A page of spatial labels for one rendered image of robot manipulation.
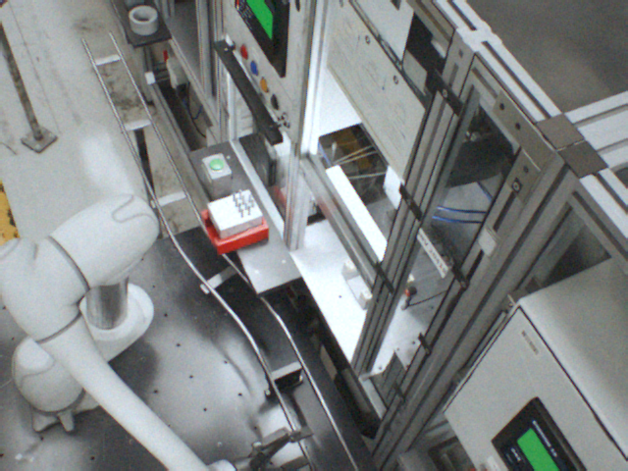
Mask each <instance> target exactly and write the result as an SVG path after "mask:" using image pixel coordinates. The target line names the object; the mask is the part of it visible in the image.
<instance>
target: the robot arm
mask: <svg viewBox="0 0 628 471"><path fill-rule="evenodd" d="M158 229H159V223H158V220H157V217H156V215H155V214H154V212H153V211H152V209H151V208H150V207H148V206H147V204H146V202H145V201H144V200H143V199H142V198H141V197H139V196H137V195H135V194H129V193H126V194H118V195H114V196H110V197H107V198H103V199H101V200H99V201H97V202H95V204H93V205H91V206H90V207H87V208H85V209H84V210H82V211H80V212H79V213H77V214H75V215H74V216H72V217H71V219H69V220H68V221H67V222H65V223H64V224H63V225H61V226H59V227H58V228H57V229H56V230H55V231H54V232H52V234H51V235H49V236H48V237H46V238H43V239H41V240H40V241H38V242H34V241H33V240H32V239H31V238H30V237H20V238H12V239H10V240H8V241H7V242H5V243H4V244H3V245H1V246H0V296H1V298H2V300H3V302H4V304H5V305H6V308H7V310H8V311H9V312H10V314H11V315H12V317H13V318H14V319H16V321H17V322H18V325H19V326H20V327H21V328H22V329H23V330H24V331H25V332H26V333H27V334H28V336H27V337H26V339H24V340H23V341H22V342H21V343H20V344H19V346H18V347H17V349H16V350H15V351H14V354H13V358H12V374H13V378H14V381H15V385H17V387H18V388H19V390H20V392H21V393H22V395H23V396H24V398H25V399H26V401H27V404H28V408H29V411H31V415H32V428H33V430H34V431H35V432H36V433H40V432H42V431H44V430H46V429H47V428H49V426H50V425H52V424H55V423H57V422H61V421H62V423H63V425H64V428H65V430H66V432H67V434H68V433H72V432H73V431H74V430H75V423H74V417H73V416H75V415H79V414H81V413H83V411H86V410H94V409H96V408H98V406H99V404H100V405H101V406H102V407H103V408H104V409H106V410H107V411H108V413H109V414H110V415H111V416H112V417H113V418H114V419H115V420H117V421H118V422H119V423H121V424H122V425H123V426H124V428H125V429H126V430H127V431H128V432H129V433H130V434H132V435H133V436H134V437H135V438H137V439H138V440H139V441H140V443H141V444H142V445H143V446H145V447H146V448H147V449H148V450H149V451H151V452H152V453H153V454H154V455H155V456H156V458H157V459H158V460H159V461H160V462H161V463H162V464H163V465H164V466H166V467H167V468H168V469H169V470H170V471H295V470H297V469H299V468H302V467H304V466H307V465H309V463H310V462H309V461H308V460H307V459H306V458H305V456H304V455H299V456H298V457H297V458H296V459H294V460H291V461H289V462H287V463H283V464H281V468H282V469H281V468H280V467H278V468H266V467H265V466H266V463H268V462H269V461H271V460H272V456H273V455H274V454H276V453H277V452H278V451H279V450H280V449H282V448H283V447H284V446H285V445H288V444H289V442H290V443H291V444H292V445H293V444H295V442H297V441H301V440H303V439H306V438H308V437H310V436H313V435H314V432H313V431H311V430H310V429H309V427H308V426H305V427H302V429H299V430H297V429H296V430H293V431H291V432H290V431H289V430H288V429H287V427H285V426H283V427H281V429H279V430H277V431H276V432H274V433H272V434H269V435H268V436H266V437H264V438H262V439H260V440H257V441H253V442H251V446H252V451H251V452H250V453H249V454H248V455H247V456H237V457H236V458H235V459H232V460H230V461H227V460H221V461H218V462H216V463H214V464H211V465H207V466H206V465H205V464H204V463H203V462H202V461H201V460H200V459H199V458H198V456H197V455H196V454H194V453H193V452H192V451H191V450H190V448H189V447H188V446H187V445H186V444H185V443H184V441H183V440H182V439H180V438H179V437H178V436H177V435H176V434H175V433H174V432H173V431H172V430H171V429H170V427H169V426H168V425H167V424H166V423H164V422H163V421H162V420H161V419H160V418H159V417H158V416H157V415H156V414H155V413H154V411H153V410H152V409H151V408H149V407H148V406H147V405H146V404H145V403H144V402H143V401H142V400H141V399H140V398H139V396H138V395H137V394H136V393H134V392H133V391H132V390H131V389H130V388H129V387H128V386H127V385H126V384H125V382H124V381H123V380H122V379H121V378H119V377H118V376H117V375H116V373H115V372H114V371H113V370H112V369H111V366H110V365H109V364H108V361H110V360H111V359H112V358H114V357H115V356H117V355H118V354H119V353H122V351H123V350H124V349H126V348H127V347H128V346H129V345H131V344H132V343H133V342H134V341H136V340H138V339H139V337H140V336H141V335H142V334H143V333H144V332H145V331H146V329H147V328H148V326H149V325H150V324H151V321H152V318H153V315H154V306H153V303H152V301H151V299H150V297H148V296H147V295H146V292H145V291H144V290H143V289H142V288H140V287H138V286H134V285H131V284H129V274H130V273H131V271H132V270H133V268H135V267H136V266H137V264H138V262H139V261H140V260H141V258H142V257H143V256H144V254H145V252H146V251H148V250H150V249H151V246H152V245H153V243H154V241H155V240H156V238H157V236H158V234H159V230H158ZM83 296H84V299H83V300H82V301H81V303H80V305H79V306H78V304H77V302H78V301H79V300H80V299H81V298H82V297H83ZM261 454H263V455H264V456H265V458H264V456H263V455H261Z"/></svg>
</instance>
